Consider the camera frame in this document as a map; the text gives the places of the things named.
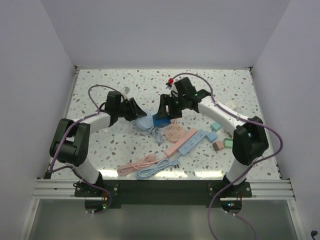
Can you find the turquoise charger plug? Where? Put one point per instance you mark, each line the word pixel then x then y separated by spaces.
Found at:
pixel 215 127

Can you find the black mounting base plate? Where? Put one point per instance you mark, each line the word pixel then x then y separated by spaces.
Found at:
pixel 158 192

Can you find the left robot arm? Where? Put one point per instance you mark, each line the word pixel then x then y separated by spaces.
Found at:
pixel 70 145

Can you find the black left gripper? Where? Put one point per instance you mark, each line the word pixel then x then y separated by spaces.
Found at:
pixel 135 110

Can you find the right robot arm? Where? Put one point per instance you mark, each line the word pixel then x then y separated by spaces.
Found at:
pixel 249 136

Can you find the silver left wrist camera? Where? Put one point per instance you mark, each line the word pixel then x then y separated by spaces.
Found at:
pixel 125 92

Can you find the pink round socket base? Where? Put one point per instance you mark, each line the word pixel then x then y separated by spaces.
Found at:
pixel 174 133

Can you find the light blue charger plug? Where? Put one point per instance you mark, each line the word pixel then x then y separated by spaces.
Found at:
pixel 211 136

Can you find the light blue power strip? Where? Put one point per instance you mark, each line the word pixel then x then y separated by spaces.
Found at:
pixel 192 142

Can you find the pink power strip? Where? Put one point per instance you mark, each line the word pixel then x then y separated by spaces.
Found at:
pixel 172 150

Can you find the light blue round socket base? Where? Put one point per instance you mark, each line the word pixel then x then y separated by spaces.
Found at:
pixel 144 123

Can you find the blue cube socket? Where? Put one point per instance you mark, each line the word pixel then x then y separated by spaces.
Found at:
pixel 161 120

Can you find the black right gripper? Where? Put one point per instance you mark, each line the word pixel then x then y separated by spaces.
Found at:
pixel 165 100

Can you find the light green charger plug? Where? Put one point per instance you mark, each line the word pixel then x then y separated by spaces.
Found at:
pixel 228 143

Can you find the pink brown charger plug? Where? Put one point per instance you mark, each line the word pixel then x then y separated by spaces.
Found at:
pixel 218 145

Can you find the white tiger cube socket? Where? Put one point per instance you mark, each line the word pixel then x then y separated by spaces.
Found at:
pixel 231 104

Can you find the aluminium front rail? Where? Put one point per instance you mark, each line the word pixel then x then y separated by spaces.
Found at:
pixel 54 189

